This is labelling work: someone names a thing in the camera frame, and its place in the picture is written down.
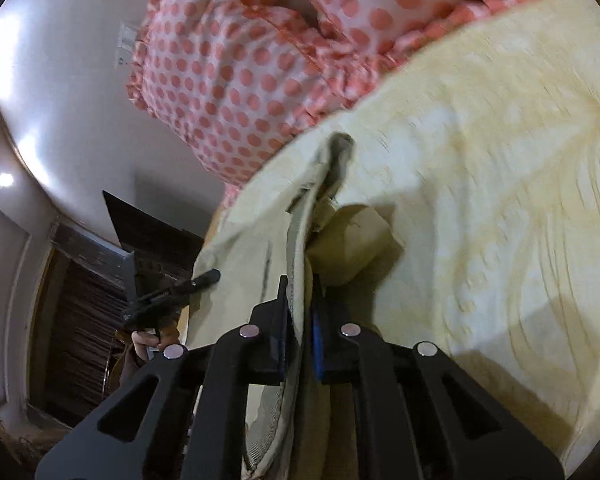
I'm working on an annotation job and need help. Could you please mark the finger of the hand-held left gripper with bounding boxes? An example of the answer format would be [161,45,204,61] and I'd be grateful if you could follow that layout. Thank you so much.
[174,268,222,297]

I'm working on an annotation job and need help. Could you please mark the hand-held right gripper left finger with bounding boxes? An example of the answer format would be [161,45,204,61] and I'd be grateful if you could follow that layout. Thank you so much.
[34,275,294,480]

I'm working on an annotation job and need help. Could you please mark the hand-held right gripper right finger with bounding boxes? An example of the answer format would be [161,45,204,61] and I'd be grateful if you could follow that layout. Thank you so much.
[310,275,567,480]

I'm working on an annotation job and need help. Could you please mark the beige pants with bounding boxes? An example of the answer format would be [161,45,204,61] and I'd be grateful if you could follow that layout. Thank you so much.
[187,131,409,480]

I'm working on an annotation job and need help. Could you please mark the person's left hand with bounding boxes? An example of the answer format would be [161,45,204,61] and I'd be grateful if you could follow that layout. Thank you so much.
[130,316,182,363]

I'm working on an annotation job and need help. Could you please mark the dark wooden headboard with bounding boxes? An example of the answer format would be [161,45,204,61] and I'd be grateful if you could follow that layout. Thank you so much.
[102,190,207,287]

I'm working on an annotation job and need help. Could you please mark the dark wooden door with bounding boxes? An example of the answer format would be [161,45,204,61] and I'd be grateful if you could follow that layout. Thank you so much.
[29,217,137,423]

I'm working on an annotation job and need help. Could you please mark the pink polka dot pillow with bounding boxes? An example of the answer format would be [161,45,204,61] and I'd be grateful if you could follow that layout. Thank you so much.
[126,0,583,202]

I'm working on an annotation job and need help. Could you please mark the yellow patterned blanket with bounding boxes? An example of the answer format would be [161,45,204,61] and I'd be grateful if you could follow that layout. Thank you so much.
[207,0,600,478]

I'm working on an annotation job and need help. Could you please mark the white wall switch plate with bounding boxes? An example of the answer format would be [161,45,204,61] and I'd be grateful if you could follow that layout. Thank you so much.
[116,20,142,69]

